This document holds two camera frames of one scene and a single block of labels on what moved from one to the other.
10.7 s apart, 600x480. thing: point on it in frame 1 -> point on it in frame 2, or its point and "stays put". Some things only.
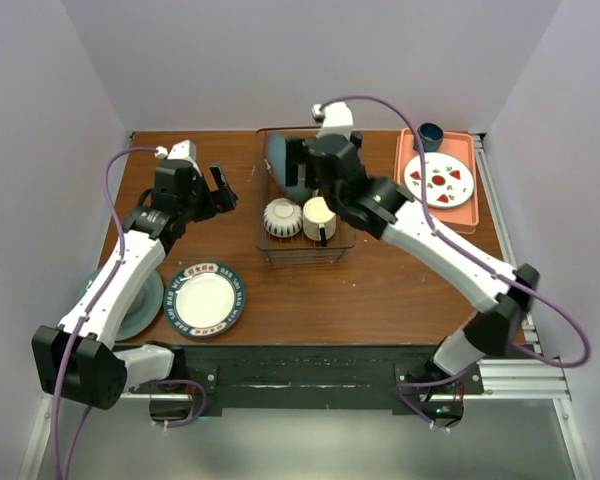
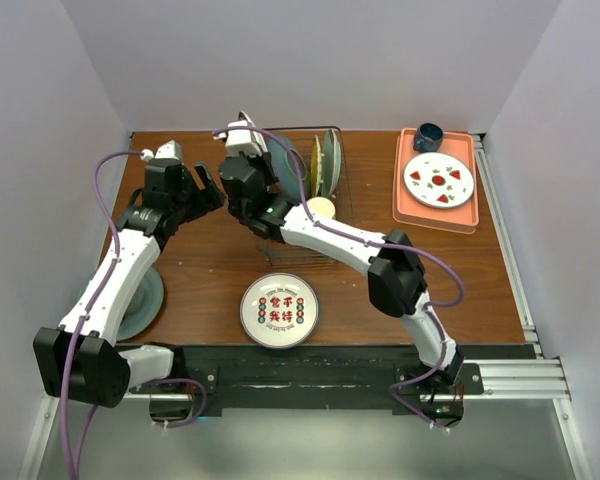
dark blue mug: [431, 135] stays put
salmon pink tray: [464, 217] stays put
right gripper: [296, 154] -> [265, 159]
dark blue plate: [277, 155] stays put
